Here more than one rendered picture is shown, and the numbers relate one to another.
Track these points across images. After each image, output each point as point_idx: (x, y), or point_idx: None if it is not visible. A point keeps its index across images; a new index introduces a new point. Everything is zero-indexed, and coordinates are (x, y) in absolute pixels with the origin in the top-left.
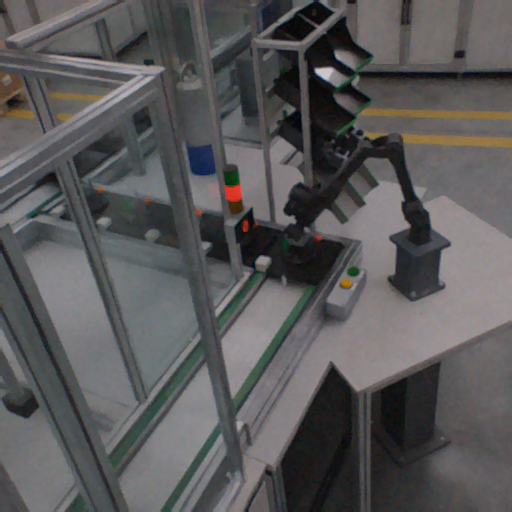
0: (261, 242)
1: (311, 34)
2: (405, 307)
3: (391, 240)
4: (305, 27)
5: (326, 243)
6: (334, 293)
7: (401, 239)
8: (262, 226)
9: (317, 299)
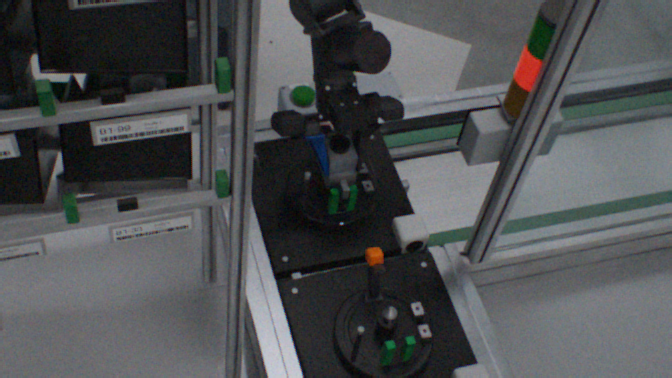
0: (351, 285)
1: None
2: (273, 63)
3: (231, 25)
4: None
5: (260, 171)
6: None
7: (223, 8)
8: (296, 326)
9: (408, 111)
